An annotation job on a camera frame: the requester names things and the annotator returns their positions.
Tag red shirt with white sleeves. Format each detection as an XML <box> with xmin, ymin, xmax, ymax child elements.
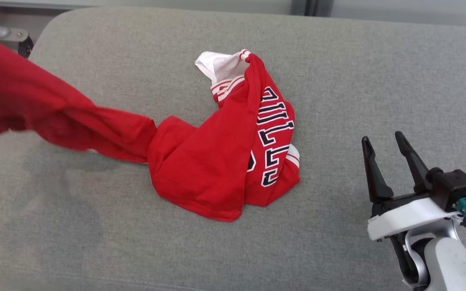
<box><xmin>0</xmin><ymin>32</ymin><xmax>301</xmax><ymax>223</ymax></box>

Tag grey aluminium post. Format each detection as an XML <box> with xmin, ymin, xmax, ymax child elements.
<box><xmin>291</xmin><ymin>0</ymin><xmax>334</xmax><ymax>17</ymax></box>

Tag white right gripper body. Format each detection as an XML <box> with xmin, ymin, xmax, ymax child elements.
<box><xmin>367</xmin><ymin>190</ymin><xmax>465</xmax><ymax>242</ymax></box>

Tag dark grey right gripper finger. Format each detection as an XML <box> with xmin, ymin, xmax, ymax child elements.
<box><xmin>394</xmin><ymin>131</ymin><xmax>434</xmax><ymax>194</ymax></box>
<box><xmin>361</xmin><ymin>136</ymin><xmax>394</xmax><ymax>203</ymax></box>

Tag black frame foot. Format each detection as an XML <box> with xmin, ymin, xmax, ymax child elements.
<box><xmin>17</xmin><ymin>36</ymin><xmax>34</xmax><ymax>58</ymax></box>

